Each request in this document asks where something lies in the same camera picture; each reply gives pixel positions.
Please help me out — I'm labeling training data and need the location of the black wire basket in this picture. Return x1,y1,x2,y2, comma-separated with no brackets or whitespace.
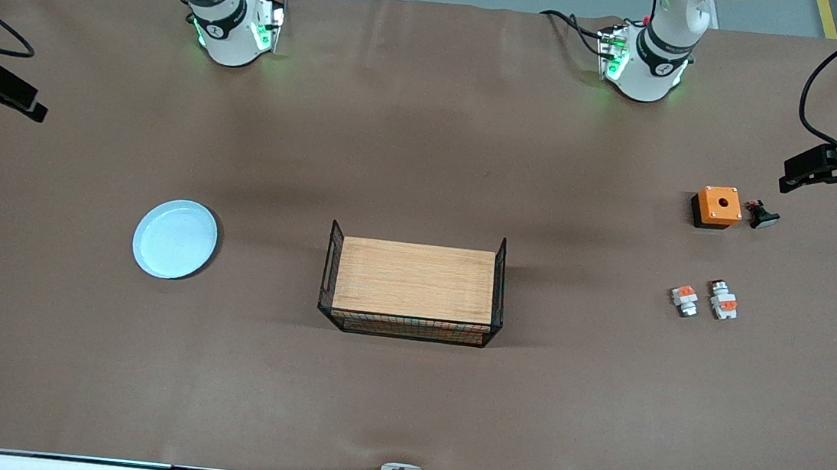
315,219,513,350

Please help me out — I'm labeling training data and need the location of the white orange button contact block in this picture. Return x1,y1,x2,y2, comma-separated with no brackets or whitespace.
670,284,701,319
706,278,741,323

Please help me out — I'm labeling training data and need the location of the black push button head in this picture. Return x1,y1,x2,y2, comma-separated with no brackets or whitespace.
741,197,783,232

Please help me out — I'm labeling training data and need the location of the light blue round plate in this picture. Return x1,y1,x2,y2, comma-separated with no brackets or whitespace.
129,195,222,284

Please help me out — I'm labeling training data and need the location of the orange button enclosure box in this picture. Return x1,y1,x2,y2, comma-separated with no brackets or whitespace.
688,183,745,233

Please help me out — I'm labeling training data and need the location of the brown table cover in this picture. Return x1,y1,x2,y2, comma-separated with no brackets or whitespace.
0,0,837,470

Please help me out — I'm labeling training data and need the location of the black base cable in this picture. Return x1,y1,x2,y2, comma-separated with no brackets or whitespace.
535,7,617,60

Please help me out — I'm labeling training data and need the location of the black wire rack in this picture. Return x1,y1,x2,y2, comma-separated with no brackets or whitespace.
332,236,499,326

